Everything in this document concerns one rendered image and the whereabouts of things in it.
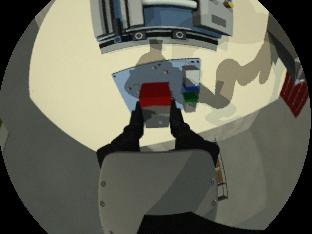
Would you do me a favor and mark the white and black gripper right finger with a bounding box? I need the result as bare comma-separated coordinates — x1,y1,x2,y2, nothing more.
169,99,220,167

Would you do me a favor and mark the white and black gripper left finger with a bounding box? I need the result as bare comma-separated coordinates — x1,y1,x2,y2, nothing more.
96,101,144,169

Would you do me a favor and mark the grey flat bar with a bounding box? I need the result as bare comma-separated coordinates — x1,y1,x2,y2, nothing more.
105,0,115,33
120,0,130,30

